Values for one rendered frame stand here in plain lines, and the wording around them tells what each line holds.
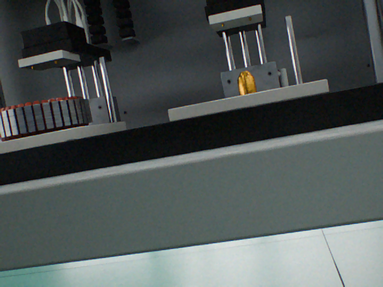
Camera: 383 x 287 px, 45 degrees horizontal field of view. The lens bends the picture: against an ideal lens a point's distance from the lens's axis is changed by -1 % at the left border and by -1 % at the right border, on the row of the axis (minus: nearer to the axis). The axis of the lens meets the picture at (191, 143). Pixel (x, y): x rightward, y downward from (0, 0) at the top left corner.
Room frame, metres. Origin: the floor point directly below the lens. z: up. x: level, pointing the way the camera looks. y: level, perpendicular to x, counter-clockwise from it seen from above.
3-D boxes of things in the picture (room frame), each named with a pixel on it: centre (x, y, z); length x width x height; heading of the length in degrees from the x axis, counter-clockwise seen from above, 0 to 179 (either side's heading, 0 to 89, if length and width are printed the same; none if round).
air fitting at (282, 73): (0.63, -0.14, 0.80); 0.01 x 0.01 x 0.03; 79
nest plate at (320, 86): (0.50, -0.07, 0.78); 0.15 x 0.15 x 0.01; 79
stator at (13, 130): (0.55, 0.17, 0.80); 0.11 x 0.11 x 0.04
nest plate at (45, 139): (0.55, 0.17, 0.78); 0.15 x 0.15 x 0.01; 79
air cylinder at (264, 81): (0.65, -0.10, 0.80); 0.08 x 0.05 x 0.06; 79
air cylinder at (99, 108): (0.69, 0.14, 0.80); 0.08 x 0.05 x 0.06; 79
